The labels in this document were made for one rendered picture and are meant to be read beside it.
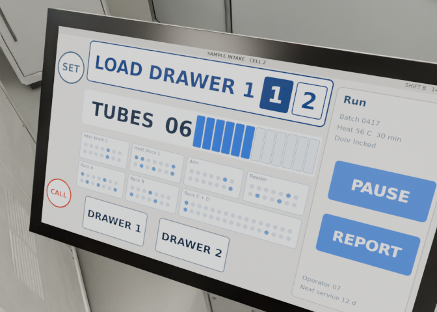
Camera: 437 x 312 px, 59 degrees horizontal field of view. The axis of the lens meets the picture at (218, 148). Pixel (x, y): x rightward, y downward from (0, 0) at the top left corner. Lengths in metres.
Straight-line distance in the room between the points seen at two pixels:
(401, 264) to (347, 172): 0.11
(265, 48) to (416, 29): 0.71
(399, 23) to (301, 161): 0.75
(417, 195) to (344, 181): 0.07
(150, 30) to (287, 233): 0.28
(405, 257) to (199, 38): 0.32
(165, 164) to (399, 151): 0.26
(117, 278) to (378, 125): 1.35
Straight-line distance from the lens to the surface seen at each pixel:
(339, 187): 0.44
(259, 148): 0.44
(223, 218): 0.47
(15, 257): 1.03
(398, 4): 1.13
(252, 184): 0.45
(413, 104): 0.43
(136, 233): 0.52
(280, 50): 0.43
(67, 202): 0.57
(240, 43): 0.44
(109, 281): 1.64
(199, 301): 1.50
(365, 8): 1.20
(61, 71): 0.55
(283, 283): 0.48
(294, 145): 0.43
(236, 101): 0.44
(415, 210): 0.45
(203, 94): 0.45
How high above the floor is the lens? 1.44
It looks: 49 degrees down
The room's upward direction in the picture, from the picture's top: 6 degrees counter-clockwise
